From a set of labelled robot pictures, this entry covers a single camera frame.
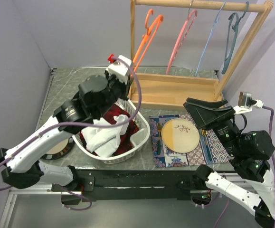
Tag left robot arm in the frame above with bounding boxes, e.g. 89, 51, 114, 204
0, 70, 132, 191

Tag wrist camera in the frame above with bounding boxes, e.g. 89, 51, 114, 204
105, 54, 130, 84
233, 92, 264, 114

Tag white cloth garment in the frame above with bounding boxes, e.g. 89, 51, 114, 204
81, 122, 129, 158

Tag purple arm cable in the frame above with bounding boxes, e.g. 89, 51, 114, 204
213, 105, 275, 228
0, 56, 142, 192

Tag wooden clothes rack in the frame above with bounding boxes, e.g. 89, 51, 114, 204
130, 0, 274, 111

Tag white plastic laundry basket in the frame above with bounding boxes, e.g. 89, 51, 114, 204
72, 100, 150, 164

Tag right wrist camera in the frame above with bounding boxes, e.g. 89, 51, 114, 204
233, 92, 264, 114

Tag cream yellow plate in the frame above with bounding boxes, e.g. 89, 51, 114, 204
161, 118, 200, 153

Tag red polka dot garment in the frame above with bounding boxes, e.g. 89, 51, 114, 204
130, 121, 139, 135

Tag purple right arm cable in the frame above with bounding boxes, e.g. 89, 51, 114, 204
213, 105, 275, 228

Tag orange hanger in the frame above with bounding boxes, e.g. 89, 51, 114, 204
133, 9, 163, 72

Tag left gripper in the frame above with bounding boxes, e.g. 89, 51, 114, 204
95, 68, 133, 118

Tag gold fork green handle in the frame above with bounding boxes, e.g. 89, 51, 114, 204
157, 122, 162, 155

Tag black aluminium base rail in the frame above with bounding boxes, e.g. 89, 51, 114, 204
52, 165, 211, 201

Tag light blue wire hanger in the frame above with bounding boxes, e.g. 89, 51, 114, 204
195, 1, 226, 76

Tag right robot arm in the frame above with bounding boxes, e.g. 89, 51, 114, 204
183, 92, 275, 228

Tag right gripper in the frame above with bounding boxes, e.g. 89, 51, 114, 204
181, 96, 240, 154

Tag red plaid skirt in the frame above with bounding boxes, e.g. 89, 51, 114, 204
79, 104, 132, 157

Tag pink hanger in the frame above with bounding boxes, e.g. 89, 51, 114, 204
166, 9, 198, 75

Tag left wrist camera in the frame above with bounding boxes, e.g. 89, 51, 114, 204
105, 54, 130, 84

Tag teal blue hanger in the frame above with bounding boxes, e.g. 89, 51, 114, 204
221, 1, 249, 75

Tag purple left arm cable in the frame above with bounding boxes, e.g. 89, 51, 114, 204
0, 56, 142, 192

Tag dark rimmed brown plate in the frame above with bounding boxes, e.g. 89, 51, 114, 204
41, 138, 75, 161

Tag gold spoon green handle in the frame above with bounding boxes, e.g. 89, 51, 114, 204
200, 130, 212, 161

